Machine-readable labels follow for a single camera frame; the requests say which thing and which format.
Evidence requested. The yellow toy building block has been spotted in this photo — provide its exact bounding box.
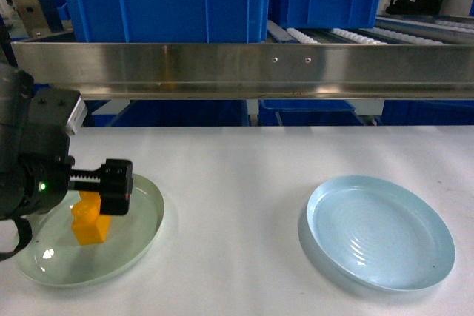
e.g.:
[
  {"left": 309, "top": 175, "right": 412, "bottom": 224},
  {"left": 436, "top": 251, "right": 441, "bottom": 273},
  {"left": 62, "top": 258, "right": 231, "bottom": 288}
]
[{"left": 71, "top": 191, "right": 111, "bottom": 246}]

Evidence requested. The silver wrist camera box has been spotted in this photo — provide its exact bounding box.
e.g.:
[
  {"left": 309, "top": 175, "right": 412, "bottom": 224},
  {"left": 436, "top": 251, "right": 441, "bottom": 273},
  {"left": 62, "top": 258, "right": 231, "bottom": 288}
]
[{"left": 65, "top": 95, "right": 87, "bottom": 135}]

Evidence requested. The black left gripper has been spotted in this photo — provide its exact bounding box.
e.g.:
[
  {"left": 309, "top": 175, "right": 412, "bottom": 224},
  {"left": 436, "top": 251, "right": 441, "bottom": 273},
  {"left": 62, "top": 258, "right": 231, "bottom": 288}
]
[{"left": 16, "top": 88, "right": 133, "bottom": 216}]

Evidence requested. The steel conveyor rack frame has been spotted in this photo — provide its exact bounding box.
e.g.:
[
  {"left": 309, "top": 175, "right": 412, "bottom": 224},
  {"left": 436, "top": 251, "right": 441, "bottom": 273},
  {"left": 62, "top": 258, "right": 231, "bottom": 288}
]
[{"left": 10, "top": 12, "right": 474, "bottom": 127}]

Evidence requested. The large blue bin on conveyor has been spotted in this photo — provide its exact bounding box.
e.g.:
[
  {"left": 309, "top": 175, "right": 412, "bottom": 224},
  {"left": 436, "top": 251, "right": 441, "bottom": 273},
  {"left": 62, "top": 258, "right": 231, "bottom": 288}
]
[{"left": 66, "top": 0, "right": 269, "bottom": 43}]

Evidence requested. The light blue plate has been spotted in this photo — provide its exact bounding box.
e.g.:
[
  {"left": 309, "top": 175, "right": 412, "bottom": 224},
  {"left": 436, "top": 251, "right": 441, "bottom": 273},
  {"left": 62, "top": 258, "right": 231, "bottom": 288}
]
[{"left": 305, "top": 175, "right": 455, "bottom": 292}]

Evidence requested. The clear glass plate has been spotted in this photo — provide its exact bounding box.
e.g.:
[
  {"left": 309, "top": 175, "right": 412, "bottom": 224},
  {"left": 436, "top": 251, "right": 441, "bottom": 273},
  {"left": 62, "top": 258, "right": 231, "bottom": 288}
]
[{"left": 14, "top": 175, "right": 164, "bottom": 287}]

